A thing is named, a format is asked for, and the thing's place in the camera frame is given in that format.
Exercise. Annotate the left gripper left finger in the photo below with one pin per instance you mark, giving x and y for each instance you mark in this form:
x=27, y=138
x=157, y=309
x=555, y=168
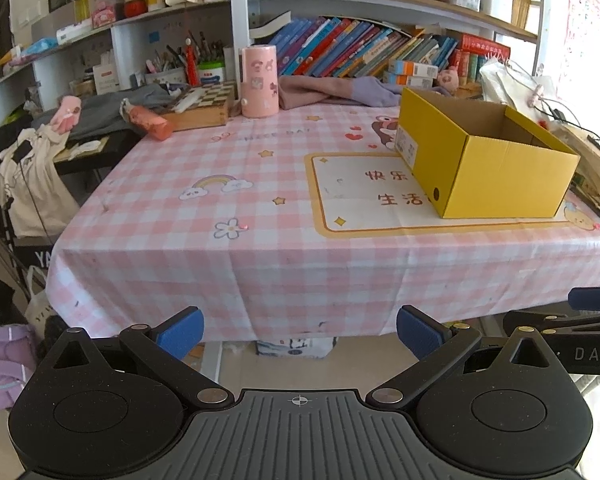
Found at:
x=161, y=350

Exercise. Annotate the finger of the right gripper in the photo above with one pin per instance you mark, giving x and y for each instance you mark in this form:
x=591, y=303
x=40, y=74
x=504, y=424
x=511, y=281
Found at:
x=584, y=298
x=549, y=321

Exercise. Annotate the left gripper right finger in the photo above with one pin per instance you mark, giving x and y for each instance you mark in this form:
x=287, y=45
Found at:
x=441, y=352

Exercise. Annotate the yellow cardboard box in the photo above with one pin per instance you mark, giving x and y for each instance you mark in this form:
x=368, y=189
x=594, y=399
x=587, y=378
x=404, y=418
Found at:
x=482, y=160

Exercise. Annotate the pink checkered tablecloth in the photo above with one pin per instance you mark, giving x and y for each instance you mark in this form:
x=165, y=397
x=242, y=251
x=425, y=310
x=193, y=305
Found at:
x=299, y=225

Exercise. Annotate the beige jacket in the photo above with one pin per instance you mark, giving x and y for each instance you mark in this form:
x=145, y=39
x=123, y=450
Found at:
x=37, y=201

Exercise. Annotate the grey clothing pile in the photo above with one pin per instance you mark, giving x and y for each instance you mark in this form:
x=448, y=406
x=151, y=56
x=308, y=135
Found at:
x=100, y=115

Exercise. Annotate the wooden chess board box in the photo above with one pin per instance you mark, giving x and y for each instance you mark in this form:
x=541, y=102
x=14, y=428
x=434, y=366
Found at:
x=202, y=107

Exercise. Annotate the pink pig plush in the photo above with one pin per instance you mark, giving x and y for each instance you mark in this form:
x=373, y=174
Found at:
x=448, y=79

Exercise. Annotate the lower orange white box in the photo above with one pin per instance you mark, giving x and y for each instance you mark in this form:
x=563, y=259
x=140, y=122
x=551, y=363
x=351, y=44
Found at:
x=408, y=80

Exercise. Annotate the orange white box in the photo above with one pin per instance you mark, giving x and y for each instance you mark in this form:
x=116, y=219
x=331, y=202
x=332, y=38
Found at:
x=408, y=68
x=408, y=80

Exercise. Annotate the pink cylinder container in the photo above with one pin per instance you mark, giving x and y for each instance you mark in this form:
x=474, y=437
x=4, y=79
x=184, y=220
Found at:
x=259, y=81

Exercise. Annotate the upper orange white box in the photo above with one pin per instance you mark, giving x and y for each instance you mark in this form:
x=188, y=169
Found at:
x=408, y=68

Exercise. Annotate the pink purple cloth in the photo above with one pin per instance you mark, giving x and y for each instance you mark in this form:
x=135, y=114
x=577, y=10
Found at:
x=299, y=91

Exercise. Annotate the white blue bookshelf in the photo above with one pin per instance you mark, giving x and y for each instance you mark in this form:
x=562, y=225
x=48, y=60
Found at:
x=230, y=21

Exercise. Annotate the row of books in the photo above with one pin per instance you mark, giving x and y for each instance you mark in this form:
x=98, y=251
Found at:
x=328, y=46

